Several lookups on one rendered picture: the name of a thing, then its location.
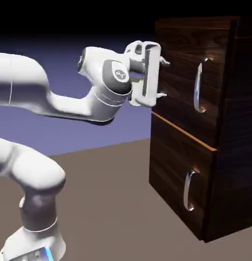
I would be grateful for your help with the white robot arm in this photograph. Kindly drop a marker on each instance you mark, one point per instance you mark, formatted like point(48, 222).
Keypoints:
point(62, 102)

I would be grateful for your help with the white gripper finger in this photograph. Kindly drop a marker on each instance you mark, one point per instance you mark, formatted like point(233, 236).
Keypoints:
point(164, 60)
point(161, 94)

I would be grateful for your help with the dark wood cabinet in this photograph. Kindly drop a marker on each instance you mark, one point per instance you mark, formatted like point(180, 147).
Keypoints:
point(226, 130)

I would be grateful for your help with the dark wood cabinet door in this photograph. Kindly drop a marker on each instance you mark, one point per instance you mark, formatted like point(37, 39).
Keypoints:
point(168, 163)
point(179, 85)

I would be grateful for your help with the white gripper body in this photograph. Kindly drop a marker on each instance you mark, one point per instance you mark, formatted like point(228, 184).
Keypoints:
point(152, 73)

